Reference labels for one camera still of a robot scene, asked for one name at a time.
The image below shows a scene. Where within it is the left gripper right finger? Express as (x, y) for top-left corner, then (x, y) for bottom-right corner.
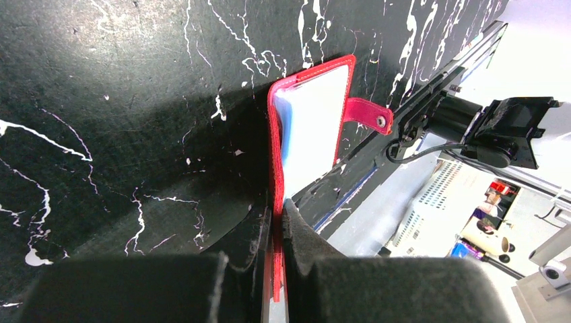
(282, 199), (509, 322)

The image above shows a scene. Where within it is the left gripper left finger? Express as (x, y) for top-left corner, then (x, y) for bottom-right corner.
(18, 205), (272, 322)

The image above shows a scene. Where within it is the red card holder wallet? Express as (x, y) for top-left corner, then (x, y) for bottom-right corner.
(267, 55), (394, 302)

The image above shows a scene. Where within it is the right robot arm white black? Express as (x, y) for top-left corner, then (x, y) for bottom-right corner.
(424, 96), (562, 170)

